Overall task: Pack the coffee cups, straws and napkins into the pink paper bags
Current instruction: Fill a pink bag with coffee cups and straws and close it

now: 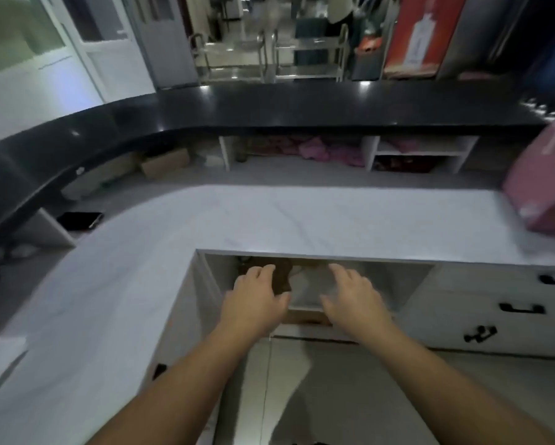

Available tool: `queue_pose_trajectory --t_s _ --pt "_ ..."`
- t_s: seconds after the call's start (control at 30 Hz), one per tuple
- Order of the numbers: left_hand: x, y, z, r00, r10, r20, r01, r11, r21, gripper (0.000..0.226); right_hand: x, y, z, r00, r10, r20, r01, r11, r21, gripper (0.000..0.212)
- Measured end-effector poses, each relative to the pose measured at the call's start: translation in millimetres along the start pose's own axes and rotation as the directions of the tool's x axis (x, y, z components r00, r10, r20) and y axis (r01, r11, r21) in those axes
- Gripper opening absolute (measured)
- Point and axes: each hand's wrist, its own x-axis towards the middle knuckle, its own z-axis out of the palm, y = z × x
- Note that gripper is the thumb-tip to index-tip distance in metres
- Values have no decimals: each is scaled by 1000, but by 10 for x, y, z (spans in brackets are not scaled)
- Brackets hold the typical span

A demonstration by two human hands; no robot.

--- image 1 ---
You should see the person's left hand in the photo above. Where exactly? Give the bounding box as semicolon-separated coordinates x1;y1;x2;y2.
219;263;292;341

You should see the person's right hand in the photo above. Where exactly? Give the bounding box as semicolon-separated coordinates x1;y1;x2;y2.
320;263;397;341

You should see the pink paper bag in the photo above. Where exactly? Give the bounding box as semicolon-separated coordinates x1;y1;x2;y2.
502;119;555;235

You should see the person's left forearm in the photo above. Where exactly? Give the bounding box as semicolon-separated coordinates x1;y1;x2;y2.
87;326;269;445

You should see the person's right forearm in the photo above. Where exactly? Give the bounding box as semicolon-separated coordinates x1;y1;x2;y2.
365;319;555;445

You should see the black glossy counter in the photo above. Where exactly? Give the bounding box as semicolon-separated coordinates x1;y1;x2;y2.
0;80;555;255

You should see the white inner shelf board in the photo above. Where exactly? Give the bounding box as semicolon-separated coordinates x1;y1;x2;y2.
286;291;334;316

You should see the white drawer cabinet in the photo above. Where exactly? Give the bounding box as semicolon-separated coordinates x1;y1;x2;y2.
397;263;555;360

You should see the pile of pink fabric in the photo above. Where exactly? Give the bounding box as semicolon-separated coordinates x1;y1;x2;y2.
245;136;366;167

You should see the brown cardboard box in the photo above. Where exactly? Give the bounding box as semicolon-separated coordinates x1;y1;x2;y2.
140;148;191;180

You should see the black phone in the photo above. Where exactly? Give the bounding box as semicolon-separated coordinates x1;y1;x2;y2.
57;211;104;231

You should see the large beige cardboard box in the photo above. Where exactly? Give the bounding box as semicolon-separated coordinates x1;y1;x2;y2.
62;152;139;200

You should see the stainless steel cart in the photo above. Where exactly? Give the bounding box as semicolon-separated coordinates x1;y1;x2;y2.
270;23;350;83
189;32;267;84

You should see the grey skirted table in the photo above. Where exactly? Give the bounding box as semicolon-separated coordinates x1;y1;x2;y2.
351;50;385;82

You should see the white double door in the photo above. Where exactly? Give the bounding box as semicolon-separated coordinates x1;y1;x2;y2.
36;0;200;105

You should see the blue skirted table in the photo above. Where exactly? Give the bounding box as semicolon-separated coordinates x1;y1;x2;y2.
295;15;341;66

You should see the red banner stand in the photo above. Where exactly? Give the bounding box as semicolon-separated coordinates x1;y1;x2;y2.
382;0;468;79

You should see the white framed glass partition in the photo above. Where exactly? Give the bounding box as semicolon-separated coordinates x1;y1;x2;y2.
0;0;91;79

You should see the white shelf frame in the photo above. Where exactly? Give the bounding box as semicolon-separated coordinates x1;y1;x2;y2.
218;133;480;174

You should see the white triangular support bracket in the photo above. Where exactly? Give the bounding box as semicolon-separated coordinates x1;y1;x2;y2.
13;208;77;250

